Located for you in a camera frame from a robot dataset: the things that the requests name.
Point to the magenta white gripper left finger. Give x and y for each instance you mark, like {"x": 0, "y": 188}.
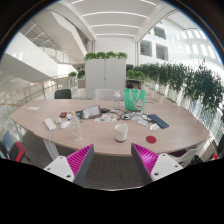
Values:
{"x": 73, "y": 167}

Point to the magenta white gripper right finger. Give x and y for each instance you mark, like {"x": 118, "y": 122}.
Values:
{"x": 153, "y": 166}

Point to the clear plastic water bottle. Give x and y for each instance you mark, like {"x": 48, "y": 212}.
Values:
{"x": 75, "y": 123}

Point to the red round coaster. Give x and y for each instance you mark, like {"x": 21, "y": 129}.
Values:
{"x": 151, "y": 139}

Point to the small white adapter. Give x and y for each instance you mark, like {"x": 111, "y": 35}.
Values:
{"x": 154, "y": 127}

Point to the white computer mouse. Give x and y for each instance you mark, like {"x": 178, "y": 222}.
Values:
{"x": 64, "y": 124}

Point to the dark blue notebook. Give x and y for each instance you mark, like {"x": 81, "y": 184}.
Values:
{"x": 161, "y": 123}

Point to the white ceramic cup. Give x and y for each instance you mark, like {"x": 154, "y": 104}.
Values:
{"x": 121, "y": 131}

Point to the colourful sticker sheet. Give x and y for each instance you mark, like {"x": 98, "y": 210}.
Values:
{"x": 106, "y": 118}

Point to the red and blue chair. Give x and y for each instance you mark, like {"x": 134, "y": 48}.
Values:
{"x": 14, "y": 151}

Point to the green tote bag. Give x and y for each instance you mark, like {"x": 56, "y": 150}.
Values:
{"x": 134, "y": 99}

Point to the white paper sheet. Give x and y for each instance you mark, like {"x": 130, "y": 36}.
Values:
{"x": 33, "y": 108}

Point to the black office chair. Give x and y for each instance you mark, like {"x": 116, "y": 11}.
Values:
{"x": 63, "y": 94}

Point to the white chair behind table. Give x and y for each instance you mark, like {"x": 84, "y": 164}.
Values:
{"x": 104, "y": 94}

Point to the clear bottle behind table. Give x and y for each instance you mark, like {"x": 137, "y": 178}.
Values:
{"x": 117, "y": 96}

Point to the green hedge plants right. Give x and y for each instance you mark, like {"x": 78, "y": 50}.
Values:
{"x": 197, "y": 84}

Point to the white storage cabinet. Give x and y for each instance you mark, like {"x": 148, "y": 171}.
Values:
{"x": 104, "y": 74}

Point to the green plants on cabinet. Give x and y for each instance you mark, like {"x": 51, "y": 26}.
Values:
{"x": 105, "y": 55}

